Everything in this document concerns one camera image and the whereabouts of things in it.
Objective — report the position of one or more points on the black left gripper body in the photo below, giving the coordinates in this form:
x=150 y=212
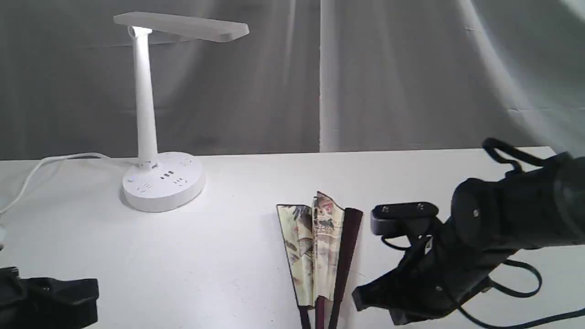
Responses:
x=46 y=303

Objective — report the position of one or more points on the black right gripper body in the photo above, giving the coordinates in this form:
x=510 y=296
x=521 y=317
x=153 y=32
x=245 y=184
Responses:
x=426 y=284

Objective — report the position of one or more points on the painted paper folding fan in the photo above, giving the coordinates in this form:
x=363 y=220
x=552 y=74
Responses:
x=319 y=241

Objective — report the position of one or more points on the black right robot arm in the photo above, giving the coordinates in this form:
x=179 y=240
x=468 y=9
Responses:
x=526 y=210

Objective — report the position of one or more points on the white desk lamp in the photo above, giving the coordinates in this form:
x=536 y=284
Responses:
x=162 y=182

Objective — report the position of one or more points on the grey backdrop curtain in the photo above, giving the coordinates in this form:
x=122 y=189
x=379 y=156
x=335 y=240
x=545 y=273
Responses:
x=311 y=76

